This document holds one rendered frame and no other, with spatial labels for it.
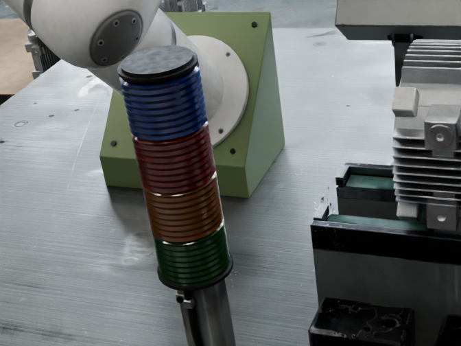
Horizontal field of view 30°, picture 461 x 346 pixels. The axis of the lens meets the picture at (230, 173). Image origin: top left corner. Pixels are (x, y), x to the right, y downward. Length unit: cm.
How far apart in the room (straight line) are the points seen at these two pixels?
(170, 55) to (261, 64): 65
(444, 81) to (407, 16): 28
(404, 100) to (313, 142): 56
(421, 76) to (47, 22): 39
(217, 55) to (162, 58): 66
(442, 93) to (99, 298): 51
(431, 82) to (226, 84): 47
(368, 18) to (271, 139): 28
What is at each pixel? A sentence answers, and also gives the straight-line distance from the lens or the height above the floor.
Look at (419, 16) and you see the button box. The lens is 114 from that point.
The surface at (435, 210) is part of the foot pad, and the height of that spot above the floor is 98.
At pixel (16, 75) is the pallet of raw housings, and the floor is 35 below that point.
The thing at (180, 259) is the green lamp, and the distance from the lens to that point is 69.
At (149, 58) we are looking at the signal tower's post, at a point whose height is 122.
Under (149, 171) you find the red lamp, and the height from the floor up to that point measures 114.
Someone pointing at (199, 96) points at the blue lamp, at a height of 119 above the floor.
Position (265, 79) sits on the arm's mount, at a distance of 130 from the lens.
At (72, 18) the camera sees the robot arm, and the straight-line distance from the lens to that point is 92.
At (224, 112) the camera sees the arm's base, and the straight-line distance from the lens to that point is 126.
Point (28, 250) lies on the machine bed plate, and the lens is 125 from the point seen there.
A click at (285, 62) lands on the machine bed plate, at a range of 172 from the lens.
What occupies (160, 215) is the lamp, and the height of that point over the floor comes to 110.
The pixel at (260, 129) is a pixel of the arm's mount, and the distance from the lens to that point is 129.
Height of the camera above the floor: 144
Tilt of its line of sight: 29 degrees down
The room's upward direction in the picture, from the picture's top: 9 degrees counter-clockwise
